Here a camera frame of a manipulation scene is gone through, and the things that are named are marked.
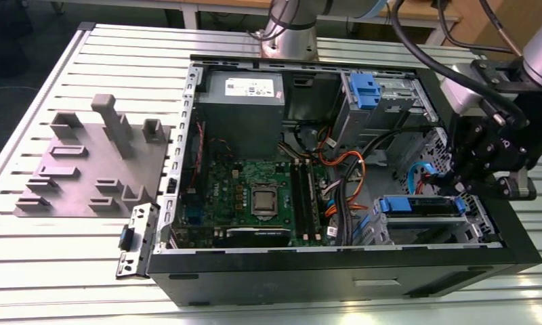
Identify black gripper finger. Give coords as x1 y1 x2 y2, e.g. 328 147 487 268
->
451 169 538 201
446 114 485 186

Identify hard disk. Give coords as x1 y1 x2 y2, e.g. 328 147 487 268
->
352 195 470 240

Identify metal disk bay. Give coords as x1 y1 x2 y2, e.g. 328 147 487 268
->
373 195 502 246

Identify metal optical drive cage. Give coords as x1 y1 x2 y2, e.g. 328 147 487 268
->
332 71 438 150

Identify blue drive latch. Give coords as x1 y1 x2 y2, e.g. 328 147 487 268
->
350 72 383 110

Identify black RAM slot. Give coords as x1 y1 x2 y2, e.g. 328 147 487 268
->
303 158 323 240
290 159 311 240

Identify brown wooden cabinet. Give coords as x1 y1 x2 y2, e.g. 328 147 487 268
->
442 0 542 68

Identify wooden desk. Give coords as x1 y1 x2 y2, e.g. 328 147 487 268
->
347 0 462 47

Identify silver CPU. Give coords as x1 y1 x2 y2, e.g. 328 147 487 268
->
254 192 278 209

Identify CPU socket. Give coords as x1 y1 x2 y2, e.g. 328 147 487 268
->
248 181 283 223

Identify grey power supply unit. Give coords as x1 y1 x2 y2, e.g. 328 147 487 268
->
194 70 287 160

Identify black graphics card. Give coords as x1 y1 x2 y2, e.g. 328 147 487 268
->
211 225 292 248

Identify black open PC case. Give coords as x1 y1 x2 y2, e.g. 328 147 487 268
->
147 53 542 307

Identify green motherboard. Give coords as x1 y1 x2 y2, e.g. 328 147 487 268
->
173 158 340 248

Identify metal expansion card retainer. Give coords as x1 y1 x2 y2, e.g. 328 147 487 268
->
116 202 160 280

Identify grey parts rack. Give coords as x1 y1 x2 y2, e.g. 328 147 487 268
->
13 93 172 219

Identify black disk power wire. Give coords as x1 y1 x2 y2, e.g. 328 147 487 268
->
421 172 453 187

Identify blue data wire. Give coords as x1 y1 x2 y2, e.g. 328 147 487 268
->
406 161 453 197

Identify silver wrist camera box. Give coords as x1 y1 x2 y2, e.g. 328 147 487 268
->
439 63 485 118

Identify orange power wire bundle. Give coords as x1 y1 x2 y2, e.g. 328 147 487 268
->
318 150 370 217

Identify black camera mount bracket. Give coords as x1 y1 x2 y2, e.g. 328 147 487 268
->
471 58 525 94

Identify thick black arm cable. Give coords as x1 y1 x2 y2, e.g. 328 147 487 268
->
387 0 530 131

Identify black cable bundle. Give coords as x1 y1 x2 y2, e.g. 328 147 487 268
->
334 125 437 246

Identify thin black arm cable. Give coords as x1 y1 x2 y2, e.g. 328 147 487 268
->
478 0 525 57
437 0 514 53

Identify yellow black wire bundle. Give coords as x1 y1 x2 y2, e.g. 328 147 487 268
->
278 141 311 160

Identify thin fan wire loop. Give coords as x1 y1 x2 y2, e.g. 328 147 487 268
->
208 136 235 159

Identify thin black hanging cables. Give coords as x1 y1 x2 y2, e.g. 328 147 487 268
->
246 0 283 42

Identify thin red wire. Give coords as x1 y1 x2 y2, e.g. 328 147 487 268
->
190 120 208 196

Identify white desk frame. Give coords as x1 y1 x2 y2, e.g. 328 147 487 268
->
161 5 272 31

